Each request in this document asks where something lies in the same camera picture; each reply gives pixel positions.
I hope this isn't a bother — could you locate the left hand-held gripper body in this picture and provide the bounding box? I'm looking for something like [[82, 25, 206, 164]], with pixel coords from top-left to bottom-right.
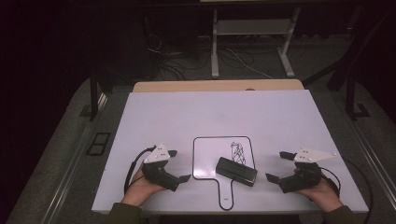
[[141, 143, 181, 192]]

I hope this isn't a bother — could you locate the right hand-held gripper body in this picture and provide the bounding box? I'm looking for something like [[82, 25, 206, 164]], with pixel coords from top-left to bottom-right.
[[278, 147, 337, 194]]

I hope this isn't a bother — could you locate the black whiteboard eraser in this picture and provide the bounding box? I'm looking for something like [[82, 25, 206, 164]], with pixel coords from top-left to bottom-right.
[[215, 156, 259, 188]]

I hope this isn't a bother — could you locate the person's left hand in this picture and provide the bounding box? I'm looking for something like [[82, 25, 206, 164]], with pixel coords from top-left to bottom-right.
[[120, 167, 166, 208]]

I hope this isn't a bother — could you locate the person's right hand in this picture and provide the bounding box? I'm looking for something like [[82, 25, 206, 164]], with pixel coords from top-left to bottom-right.
[[293, 167, 344, 213]]

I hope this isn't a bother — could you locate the black upright stand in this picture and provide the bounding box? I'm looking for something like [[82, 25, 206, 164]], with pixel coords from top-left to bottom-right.
[[89, 68, 108, 122], [345, 74, 372, 120]]

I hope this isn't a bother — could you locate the black slanted stand leg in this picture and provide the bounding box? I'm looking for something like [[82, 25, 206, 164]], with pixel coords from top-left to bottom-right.
[[302, 8, 396, 91]]

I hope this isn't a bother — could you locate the white metal stand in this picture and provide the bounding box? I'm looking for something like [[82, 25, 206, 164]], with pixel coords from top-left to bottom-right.
[[210, 7, 302, 78]]

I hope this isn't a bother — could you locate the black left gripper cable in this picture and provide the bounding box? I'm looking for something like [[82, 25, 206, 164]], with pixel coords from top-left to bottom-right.
[[123, 145, 157, 195]]

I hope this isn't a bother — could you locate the short black right gripper cable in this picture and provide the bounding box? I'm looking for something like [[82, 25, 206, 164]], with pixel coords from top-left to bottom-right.
[[320, 166, 342, 198]]

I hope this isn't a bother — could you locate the long black right gripper cable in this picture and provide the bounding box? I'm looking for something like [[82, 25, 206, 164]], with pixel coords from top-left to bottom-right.
[[342, 157, 374, 224]]

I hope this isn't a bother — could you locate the black rectangular floor frame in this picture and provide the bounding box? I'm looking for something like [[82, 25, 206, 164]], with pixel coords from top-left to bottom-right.
[[86, 133, 111, 157]]

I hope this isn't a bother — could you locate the bundle of black floor cables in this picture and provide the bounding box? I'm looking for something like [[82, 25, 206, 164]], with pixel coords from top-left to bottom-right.
[[146, 31, 213, 82]]

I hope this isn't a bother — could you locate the white floor cable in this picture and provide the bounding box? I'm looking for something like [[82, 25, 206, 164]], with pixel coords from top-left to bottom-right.
[[223, 46, 275, 80]]

